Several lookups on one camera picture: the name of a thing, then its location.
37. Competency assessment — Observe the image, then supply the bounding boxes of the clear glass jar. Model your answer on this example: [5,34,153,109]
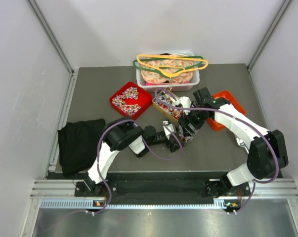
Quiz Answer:
[177,125,194,146]

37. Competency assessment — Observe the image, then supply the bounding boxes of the black cloth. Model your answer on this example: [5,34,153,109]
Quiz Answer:
[57,118,105,177]

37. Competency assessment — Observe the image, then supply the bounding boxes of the silver metal scoop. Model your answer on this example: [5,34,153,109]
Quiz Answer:
[236,137,248,149]

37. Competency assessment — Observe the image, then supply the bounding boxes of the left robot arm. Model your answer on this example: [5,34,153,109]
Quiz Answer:
[83,116,183,196]

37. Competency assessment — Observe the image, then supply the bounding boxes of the floral fabric item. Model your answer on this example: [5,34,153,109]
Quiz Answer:
[139,57,194,85]

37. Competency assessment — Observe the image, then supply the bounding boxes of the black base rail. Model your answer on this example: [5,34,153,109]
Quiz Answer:
[74,171,239,205]

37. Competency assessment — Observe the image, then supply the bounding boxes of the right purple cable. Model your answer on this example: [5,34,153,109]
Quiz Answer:
[155,88,280,214]

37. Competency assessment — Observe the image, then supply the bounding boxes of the gold candy tin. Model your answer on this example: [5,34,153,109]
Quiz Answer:
[152,91,184,126]

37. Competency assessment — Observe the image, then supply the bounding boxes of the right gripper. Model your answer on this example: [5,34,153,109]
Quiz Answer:
[177,104,210,137]

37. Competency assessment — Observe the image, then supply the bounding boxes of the red candy tray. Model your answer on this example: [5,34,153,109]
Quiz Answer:
[109,81,153,120]

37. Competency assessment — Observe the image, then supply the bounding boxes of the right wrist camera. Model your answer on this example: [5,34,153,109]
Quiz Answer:
[175,96,191,115]

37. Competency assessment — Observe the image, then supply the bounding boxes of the white plastic basket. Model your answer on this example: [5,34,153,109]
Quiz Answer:
[132,52,205,92]

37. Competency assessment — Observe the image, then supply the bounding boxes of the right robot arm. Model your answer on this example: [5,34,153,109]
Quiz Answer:
[175,87,289,197]

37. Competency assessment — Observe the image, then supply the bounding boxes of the yellow clothes hanger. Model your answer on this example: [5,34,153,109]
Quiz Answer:
[136,54,209,80]

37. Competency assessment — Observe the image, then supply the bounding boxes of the green clothes hanger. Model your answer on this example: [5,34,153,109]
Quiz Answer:
[132,55,204,75]

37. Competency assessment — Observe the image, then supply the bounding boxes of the orange candy tray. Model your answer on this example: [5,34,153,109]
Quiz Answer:
[206,89,246,132]

